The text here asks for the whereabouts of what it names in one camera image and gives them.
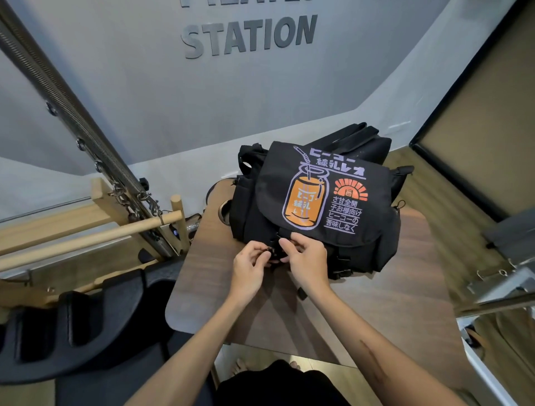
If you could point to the brown blind with black frame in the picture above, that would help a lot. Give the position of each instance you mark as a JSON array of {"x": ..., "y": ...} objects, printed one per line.
[{"x": 489, "y": 117}]

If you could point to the person's left hand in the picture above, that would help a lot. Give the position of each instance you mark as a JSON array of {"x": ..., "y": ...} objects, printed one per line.
[{"x": 248, "y": 276}]

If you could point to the person's right hand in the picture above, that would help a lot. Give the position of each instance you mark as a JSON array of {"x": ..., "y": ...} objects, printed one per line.
[{"x": 309, "y": 263}]

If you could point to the person's left foot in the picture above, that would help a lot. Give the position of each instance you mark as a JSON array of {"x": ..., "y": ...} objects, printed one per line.
[{"x": 239, "y": 367}]

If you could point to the brown wooden side table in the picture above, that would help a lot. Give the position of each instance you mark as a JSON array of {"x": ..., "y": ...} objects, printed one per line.
[{"x": 397, "y": 301}]

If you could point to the grey panel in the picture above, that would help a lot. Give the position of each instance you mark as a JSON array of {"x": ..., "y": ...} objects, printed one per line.
[{"x": 514, "y": 234}]

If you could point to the chrome frame pole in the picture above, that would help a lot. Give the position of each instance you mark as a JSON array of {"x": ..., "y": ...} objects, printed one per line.
[{"x": 493, "y": 305}]

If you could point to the person's left forearm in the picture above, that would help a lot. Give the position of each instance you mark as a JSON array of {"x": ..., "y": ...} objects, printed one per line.
[{"x": 188, "y": 359}]

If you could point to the black padded box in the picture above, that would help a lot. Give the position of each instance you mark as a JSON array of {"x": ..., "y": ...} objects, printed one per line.
[{"x": 368, "y": 146}]

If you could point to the wooden tower frame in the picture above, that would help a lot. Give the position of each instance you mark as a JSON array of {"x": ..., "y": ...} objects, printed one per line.
[{"x": 50, "y": 228}]

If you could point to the black printed backpack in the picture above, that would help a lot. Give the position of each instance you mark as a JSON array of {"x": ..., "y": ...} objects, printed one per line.
[{"x": 368, "y": 234}]

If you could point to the person's right forearm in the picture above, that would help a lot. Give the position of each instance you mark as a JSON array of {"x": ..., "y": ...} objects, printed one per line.
[{"x": 384, "y": 355}]

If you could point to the silver metal frame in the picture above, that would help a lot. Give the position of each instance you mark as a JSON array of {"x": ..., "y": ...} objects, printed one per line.
[{"x": 501, "y": 288}]

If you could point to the person's black shorts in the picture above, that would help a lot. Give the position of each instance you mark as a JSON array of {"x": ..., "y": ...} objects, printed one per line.
[{"x": 280, "y": 389}]

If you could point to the person's foot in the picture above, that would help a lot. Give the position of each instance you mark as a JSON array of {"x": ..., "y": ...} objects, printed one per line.
[
  {"x": 294, "y": 365},
  {"x": 239, "y": 367}
]

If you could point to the grey wall letters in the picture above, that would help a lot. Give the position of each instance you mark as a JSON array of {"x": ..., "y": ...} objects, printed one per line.
[{"x": 251, "y": 37}]

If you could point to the chrome tower pole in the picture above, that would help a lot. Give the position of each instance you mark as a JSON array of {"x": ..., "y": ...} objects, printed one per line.
[{"x": 71, "y": 108}]

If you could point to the person's right foot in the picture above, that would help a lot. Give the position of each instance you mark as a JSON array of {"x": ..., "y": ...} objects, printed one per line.
[{"x": 294, "y": 365}]

